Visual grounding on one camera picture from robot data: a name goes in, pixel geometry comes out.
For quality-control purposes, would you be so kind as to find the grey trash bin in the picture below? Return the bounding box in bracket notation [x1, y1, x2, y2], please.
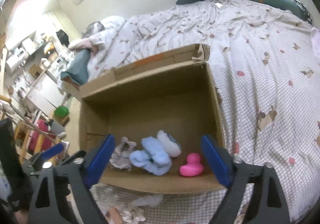
[48, 119, 65, 136]

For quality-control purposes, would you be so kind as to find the grey white fluffy sock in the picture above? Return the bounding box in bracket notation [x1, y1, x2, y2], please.
[157, 130, 182, 158]

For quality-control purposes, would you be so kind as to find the yellow wooden chair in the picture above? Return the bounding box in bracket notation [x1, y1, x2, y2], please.
[14, 122, 61, 164]

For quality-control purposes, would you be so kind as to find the open brown cardboard box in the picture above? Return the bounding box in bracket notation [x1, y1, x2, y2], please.
[78, 44, 225, 194]

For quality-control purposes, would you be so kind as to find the pink rubber duck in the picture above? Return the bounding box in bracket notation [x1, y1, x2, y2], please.
[179, 152, 204, 177]

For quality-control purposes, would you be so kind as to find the beige sock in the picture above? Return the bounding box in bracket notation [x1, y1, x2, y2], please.
[105, 207, 123, 224]

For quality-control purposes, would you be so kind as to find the floral patterned scrunchie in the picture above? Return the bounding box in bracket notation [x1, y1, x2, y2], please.
[110, 137, 137, 170]

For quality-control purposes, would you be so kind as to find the pile of clothes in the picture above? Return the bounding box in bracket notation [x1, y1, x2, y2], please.
[60, 15, 126, 87]

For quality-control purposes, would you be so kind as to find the light blue fluffy sock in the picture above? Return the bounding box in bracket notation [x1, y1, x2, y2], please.
[129, 136, 172, 176]

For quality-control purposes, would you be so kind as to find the red bag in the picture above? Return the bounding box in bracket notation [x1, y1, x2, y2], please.
[28, 118, 57, 153]

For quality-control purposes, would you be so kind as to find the white kitchen cabinet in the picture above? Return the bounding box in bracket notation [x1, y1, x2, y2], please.
[23, 73, 66, 116]

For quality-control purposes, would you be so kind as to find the pink white clothing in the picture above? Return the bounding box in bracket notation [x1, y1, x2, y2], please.
[311, 27, 320, 58]

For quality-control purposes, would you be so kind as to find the teal rolled mat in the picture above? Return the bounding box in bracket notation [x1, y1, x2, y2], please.
[249, 0, 313, 25]

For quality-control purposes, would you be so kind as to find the checkered patterned bed cover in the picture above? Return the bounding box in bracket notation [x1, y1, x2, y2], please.
[93, 0, 319, 223]

